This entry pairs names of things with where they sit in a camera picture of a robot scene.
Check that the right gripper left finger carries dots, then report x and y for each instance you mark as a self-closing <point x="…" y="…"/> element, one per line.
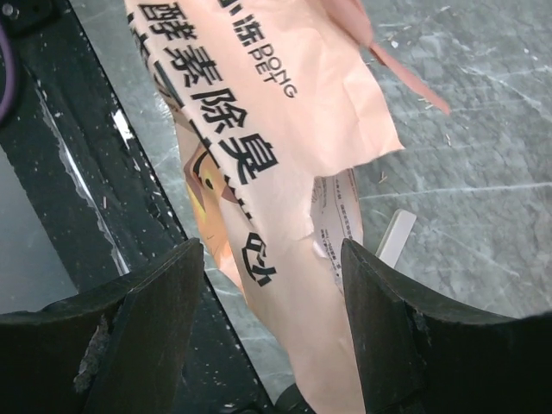
<point x="118" y="348"/>

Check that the pink cat litter bag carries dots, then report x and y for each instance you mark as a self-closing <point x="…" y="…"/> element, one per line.
<point x="274" y="107"/>

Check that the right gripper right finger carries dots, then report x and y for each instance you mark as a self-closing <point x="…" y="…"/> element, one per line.
<point x="418" y="351"/>

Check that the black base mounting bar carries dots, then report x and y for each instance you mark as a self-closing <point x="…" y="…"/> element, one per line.
<point x="81" y="204"/>

